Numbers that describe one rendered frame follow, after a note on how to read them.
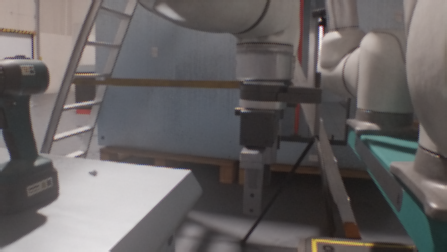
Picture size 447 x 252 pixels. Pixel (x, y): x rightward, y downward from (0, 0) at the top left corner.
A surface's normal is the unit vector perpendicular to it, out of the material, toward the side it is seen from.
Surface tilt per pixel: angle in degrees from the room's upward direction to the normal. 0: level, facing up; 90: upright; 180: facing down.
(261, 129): 90
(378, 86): 90
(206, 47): 90
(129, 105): 90
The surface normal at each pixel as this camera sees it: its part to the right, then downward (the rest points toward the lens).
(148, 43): -0.26, 0.16
